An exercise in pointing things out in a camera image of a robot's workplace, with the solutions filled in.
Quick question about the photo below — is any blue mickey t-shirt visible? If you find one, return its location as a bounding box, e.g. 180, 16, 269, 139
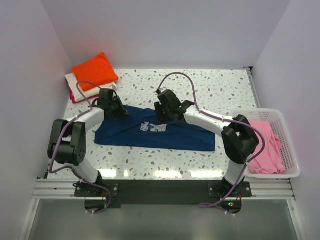
94, 105, 216, 152

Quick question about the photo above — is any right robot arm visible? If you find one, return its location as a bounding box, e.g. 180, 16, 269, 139
154, 89, 260, 197

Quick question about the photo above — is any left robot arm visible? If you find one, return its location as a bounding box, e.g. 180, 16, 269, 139
47, 88, 129, 196

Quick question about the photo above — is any orange folded t-shirt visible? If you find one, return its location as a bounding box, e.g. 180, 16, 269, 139
71, 52, 119, 92

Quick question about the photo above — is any red folded t-shirt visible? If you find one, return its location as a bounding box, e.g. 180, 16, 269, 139
69, 90, 77, 104

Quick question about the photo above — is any white folded t-shirt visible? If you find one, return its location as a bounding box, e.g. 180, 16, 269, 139
65, 73, 117, 104

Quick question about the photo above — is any pink t-shirt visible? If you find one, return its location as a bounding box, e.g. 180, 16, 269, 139
248, 120, 286, 175

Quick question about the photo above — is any white plastic basket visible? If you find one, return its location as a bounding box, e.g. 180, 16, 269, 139
231, 108, 301, 179

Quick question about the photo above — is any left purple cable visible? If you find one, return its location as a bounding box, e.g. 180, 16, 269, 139
48, 81, 112, 215

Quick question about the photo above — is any purple cable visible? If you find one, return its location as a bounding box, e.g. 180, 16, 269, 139
48, 81, 112, 215
156, 72, 266, 209

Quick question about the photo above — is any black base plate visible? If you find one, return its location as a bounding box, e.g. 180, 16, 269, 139
74, 178, 253, 216

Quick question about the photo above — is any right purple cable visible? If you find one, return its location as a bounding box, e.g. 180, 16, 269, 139
156, 72, 266, 209

